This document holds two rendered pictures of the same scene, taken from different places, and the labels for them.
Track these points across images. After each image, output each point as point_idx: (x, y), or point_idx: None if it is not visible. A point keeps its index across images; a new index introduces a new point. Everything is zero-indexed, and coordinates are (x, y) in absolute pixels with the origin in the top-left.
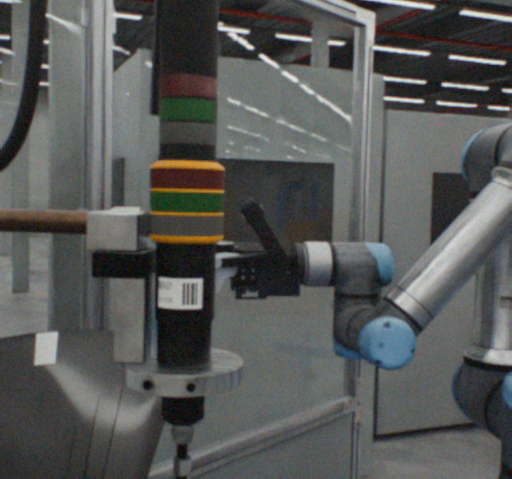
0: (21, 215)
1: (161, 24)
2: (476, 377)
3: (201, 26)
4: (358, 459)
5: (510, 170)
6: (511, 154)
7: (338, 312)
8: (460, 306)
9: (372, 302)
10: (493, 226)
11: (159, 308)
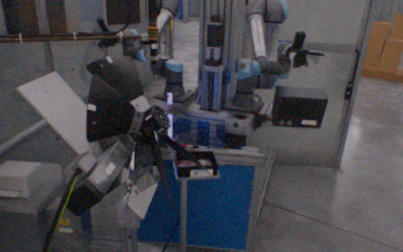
0: (129, 36)
1: (149, 6)
2: (157, 63)
3: (156, 7)
4: None
5: (166, 10)
6: (165, 5)
7: (125, 49)
8: (115, 45)
9: (134, 45)
10: (163, 24)
11: (151, 48)
